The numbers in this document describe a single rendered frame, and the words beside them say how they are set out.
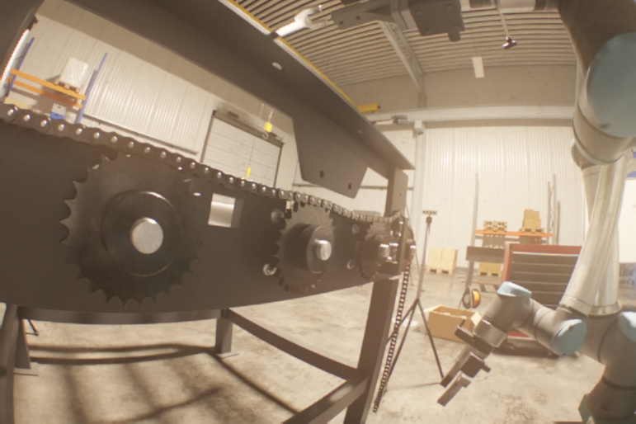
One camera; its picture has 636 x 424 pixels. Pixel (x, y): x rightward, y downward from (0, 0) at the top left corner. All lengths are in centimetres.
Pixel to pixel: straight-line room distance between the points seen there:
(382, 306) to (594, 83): 94
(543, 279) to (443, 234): 831
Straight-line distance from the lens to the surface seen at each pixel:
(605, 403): 96
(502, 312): 75
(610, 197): 79
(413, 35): 1119
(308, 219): 46
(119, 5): 43
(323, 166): 60
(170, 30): 43
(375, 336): 107
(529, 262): 241
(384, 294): 102
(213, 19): 43
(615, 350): 93
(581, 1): 28
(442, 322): 266
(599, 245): 75
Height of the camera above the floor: 89
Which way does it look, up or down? 9 degrees up
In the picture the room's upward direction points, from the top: 8 degrees clockwise
